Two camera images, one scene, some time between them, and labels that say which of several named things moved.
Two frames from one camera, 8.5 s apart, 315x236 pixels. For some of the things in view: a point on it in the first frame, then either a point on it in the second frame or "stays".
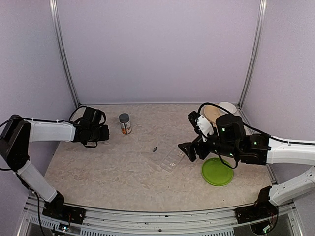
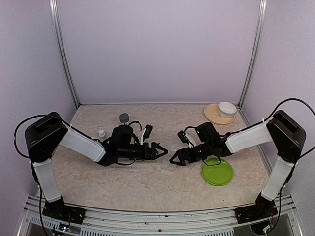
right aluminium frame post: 263,9 stays
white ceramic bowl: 228,106 stays
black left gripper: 106,135 to 152,156
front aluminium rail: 213,223 stays
